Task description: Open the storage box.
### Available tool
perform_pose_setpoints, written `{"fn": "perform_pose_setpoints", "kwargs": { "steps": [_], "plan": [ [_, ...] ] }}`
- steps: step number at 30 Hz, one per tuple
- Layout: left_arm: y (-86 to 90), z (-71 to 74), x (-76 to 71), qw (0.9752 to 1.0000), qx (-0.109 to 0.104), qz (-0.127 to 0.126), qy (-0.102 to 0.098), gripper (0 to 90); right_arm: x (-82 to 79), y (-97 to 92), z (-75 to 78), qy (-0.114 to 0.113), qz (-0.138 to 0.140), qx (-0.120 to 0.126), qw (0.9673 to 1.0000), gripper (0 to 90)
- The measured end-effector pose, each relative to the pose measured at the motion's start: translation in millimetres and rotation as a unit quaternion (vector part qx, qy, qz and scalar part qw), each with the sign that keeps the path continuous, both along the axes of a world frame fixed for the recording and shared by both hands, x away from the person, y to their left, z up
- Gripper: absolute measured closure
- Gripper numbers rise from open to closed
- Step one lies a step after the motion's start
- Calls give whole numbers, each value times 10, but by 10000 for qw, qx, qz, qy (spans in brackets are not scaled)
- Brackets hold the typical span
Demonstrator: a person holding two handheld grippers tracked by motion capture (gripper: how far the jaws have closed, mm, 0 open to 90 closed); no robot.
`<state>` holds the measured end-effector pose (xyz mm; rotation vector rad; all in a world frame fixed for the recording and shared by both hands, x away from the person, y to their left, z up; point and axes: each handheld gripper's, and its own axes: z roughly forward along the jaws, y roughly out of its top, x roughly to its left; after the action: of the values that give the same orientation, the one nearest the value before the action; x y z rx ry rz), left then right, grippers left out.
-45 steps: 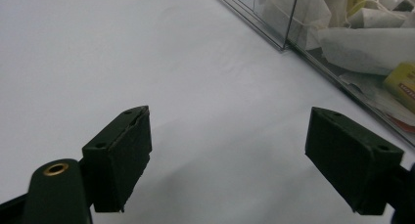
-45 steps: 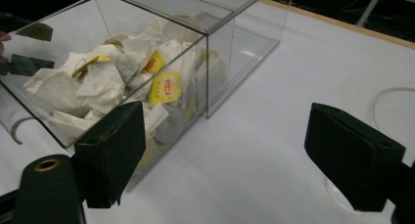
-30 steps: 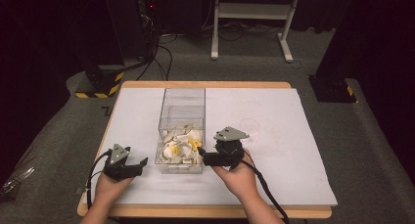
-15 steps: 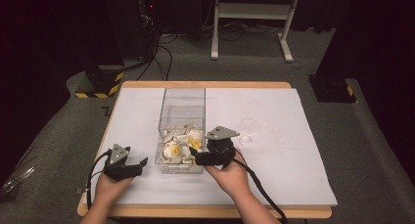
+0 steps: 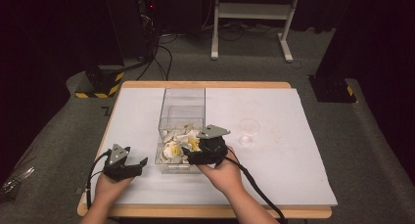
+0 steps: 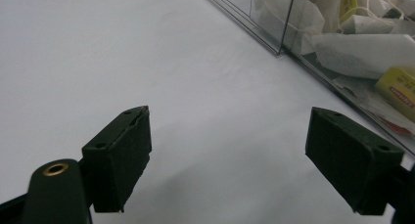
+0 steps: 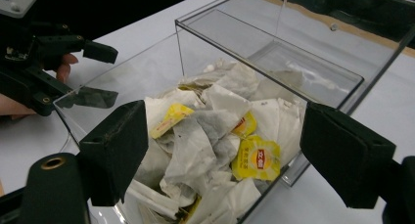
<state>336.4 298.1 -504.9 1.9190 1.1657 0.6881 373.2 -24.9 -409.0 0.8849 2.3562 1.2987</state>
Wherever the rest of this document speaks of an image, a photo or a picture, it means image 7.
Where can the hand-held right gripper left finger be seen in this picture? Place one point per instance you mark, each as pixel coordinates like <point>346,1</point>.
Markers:
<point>114,152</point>

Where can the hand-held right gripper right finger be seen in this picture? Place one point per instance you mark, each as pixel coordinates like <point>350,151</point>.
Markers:
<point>345,155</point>

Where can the pile of used tea bags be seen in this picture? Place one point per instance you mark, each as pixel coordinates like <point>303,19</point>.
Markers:
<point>195,145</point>

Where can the clear plastic box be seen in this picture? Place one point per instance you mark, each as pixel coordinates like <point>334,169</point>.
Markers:
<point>228,41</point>

